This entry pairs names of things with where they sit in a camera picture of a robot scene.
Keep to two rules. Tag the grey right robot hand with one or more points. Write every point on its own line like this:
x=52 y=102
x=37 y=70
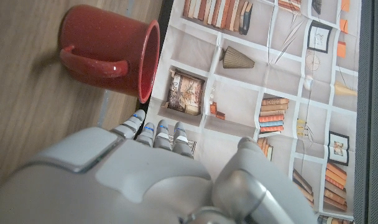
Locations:
x=139 y=180

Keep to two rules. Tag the red speckled mug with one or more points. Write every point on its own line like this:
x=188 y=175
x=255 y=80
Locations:
x=105 y=40

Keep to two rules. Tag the printed bookshelf backdrop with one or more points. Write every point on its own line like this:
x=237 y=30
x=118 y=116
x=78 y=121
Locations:
x=245 y=81

